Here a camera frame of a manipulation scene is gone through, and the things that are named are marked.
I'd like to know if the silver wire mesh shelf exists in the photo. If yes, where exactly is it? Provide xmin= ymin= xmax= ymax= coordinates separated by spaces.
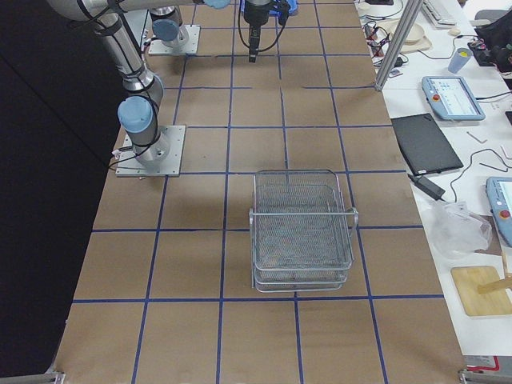
xmin=249 ymin=170 xmax=358 ymax=293

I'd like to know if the lower blue teach pendant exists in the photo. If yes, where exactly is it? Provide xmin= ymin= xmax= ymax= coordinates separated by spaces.
xmin=486 ymin=177 xmax=512 ymax=247

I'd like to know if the black closed laptop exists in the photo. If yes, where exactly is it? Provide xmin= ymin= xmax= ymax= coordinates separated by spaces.
xmin=391 ymin=114 xmax=463 ymax=176

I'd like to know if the blue teach pendant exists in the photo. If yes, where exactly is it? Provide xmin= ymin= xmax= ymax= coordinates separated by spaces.
xmin=421 ymin=76 xmax=486 ymax=121
xmin=486 ymin=177 xmax=512 ymax=247

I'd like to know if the black adapter cable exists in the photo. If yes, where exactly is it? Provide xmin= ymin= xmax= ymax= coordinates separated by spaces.
xmin=449 ymin=149 xmax=509 ymax=204

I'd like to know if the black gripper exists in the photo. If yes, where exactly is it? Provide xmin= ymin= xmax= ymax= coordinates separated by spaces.
xmin=244 ymin=0 xmax=272 ymax=63

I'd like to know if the clear plastic bag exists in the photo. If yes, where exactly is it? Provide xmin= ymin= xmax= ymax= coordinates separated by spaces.
xmin=425 ymin=201 xmax=493 ymax=259

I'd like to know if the upper blue teach pendant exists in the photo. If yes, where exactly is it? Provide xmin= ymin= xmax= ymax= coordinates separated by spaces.
xmin=421 ymin=76 xmax=486 ymax=121

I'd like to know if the white keyboard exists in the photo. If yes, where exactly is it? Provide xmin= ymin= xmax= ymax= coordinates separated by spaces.
xmin=421 ymin=0 xmax=457 ymax=28

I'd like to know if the blue plastic cup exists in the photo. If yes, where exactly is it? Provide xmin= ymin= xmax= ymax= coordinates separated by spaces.
xmin=447 ymin=47 xmax=473 ymax=74

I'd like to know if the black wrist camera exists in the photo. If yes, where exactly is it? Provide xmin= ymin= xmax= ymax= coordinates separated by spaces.
xmin=270 ymin=0 xmax=290 ymax=26

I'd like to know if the wooden board with stand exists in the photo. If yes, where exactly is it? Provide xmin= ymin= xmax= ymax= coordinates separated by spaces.
xmin=450 ymin=266 xmax=511 ymax=317

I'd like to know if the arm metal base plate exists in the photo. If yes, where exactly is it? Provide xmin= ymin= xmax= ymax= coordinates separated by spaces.
xmin=148 ymin=25 xmax=201 ymax=56
xmin=114 ymin=126 xmax=186 ymax=177

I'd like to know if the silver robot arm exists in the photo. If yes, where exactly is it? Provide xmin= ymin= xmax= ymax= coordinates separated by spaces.
xmin=49 ymin=1 xmax=190 ymax=175
xmin=150 ymin=6 xmax=189 ymax=53

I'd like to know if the aluminium frame post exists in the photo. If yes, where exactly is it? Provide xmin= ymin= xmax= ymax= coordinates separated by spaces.
xmin=374 ymin=0 xmax=422 ymax=91

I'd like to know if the black power adapter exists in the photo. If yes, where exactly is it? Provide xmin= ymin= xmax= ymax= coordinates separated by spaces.
xmin=407 ymin=174 xmax=445 ymax=201

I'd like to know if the beige wooden plate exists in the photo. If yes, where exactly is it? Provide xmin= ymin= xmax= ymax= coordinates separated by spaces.
xmin=377 ymin=18 xmax=432 ymax=54

